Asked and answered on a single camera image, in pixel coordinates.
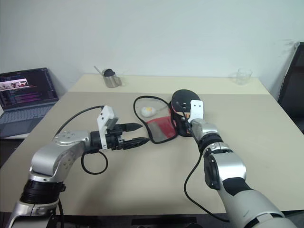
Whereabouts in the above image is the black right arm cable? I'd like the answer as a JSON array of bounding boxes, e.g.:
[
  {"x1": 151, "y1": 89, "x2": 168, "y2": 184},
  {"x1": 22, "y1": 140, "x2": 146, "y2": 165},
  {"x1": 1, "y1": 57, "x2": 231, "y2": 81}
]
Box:
[{"x1": 176, "y1": 101, "x2": 230, "y2": 223}]

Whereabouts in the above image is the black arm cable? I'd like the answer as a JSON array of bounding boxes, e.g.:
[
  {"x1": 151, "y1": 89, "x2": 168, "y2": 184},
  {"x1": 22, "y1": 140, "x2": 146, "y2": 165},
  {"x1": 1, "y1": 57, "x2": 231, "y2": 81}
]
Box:
[
  {"x1": 176, "y1": 101, "x2": 230, "y2": 223},
  {"x1": 56, "y1": 105, "x2": 109, "y2": 174}
]

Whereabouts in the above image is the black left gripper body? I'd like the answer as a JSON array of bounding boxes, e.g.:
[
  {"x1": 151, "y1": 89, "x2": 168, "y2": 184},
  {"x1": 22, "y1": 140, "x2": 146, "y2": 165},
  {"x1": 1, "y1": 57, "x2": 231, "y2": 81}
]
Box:
[{"x1": 105, "y1": 123, "x2": 126, "y2": 152}]

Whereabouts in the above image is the clear glass beaker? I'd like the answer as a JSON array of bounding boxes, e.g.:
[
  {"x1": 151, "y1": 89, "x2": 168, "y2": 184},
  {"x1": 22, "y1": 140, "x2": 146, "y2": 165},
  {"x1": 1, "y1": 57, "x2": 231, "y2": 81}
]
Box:
[{"x1": 228, "y1": 68, "x2": 253, "y2": 86}]

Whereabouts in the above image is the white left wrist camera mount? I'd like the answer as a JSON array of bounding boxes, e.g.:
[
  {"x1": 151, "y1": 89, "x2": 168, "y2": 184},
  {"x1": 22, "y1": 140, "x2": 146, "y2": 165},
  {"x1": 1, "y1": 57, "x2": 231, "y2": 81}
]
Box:
[{"x1": 96, "y1": 105, "x2": 119, "y2": 151}]

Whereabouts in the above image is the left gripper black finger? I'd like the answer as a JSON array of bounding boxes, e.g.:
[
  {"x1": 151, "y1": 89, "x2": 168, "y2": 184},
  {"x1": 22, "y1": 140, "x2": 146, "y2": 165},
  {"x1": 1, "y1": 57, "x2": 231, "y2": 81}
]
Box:
[
  {"x1": 122, "y1": 137, "x2": 150, "y2": 151},
  {"x1": 119, "y1": 122, "x2": 143, "y2": 133}
]

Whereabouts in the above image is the black and red paddle case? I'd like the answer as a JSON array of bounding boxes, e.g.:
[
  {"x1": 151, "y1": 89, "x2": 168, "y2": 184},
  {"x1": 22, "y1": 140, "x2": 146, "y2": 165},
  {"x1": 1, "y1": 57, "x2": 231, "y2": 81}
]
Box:
[{"x1": 133, "y1": 95, "x2": 192, "y2": 145}]

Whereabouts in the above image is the grey open laptop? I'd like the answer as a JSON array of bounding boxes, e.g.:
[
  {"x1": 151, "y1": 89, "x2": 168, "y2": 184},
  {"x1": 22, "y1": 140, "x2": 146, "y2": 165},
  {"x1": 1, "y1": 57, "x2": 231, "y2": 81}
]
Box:
[{"x1": 0, "y1": 67, "x2": 60, "y2": 139}]

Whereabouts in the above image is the black chair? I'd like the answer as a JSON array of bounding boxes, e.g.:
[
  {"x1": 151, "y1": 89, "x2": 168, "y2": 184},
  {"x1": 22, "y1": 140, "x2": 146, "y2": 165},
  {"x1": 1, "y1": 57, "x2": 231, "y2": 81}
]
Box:
[{"x1": 277, "y1": 42, "x2": 304, "y2": 134}]

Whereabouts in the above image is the stainless steel cup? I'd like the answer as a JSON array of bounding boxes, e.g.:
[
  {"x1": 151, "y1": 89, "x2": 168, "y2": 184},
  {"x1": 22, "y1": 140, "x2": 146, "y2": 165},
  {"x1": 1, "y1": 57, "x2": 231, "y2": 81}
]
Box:
[{"x1": 103, "y1": 71, "x2": 123, "y2": 89}]

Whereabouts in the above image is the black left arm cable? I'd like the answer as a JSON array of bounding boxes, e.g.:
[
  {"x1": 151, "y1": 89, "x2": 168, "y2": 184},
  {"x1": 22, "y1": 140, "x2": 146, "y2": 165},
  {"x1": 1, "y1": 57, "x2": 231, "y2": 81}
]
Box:
[{"x1": 56, "y1": 105, "x2": 109, "y2": 174}]

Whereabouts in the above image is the white ball with yellow mark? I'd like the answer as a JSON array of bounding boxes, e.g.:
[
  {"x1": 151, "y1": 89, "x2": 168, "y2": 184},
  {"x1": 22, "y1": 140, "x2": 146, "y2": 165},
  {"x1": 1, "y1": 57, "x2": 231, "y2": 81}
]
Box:
[{"x1": 140, "y1": 106, "x2": 158, "y2": 118}]

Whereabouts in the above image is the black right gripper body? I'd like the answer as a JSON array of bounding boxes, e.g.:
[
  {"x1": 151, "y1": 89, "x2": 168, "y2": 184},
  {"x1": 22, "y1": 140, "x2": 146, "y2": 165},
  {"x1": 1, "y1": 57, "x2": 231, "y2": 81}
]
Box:
[{"x1": 178, "y1": 112, "x2": 191, "y2": 137}]

